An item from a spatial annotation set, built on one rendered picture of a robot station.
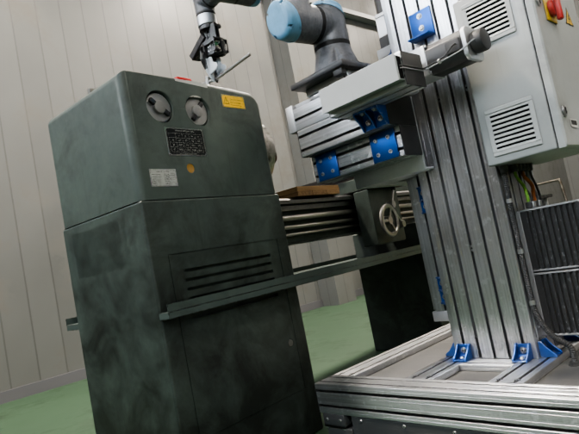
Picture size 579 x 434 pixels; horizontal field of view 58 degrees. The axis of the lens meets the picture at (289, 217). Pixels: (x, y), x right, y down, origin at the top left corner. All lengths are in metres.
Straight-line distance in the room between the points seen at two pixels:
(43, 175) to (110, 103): 2.97
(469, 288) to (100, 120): 1.22
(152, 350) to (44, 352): 2.89
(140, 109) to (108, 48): 3.63
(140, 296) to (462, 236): 0.96
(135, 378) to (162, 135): 0.74
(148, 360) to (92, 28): 4.03
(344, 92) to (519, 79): 0.45
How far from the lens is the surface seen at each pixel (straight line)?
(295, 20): 1.64
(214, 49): 2.07
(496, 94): 1.54
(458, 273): 1.66
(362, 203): 2.47
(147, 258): 1.55
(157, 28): 5.63
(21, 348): 4.41
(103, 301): 1.78
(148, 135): 1.64
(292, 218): 2.14
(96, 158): 1.75
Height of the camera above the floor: 0.63
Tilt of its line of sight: 4 degrees up
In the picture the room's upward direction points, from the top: 11 degrees counter-clockwise
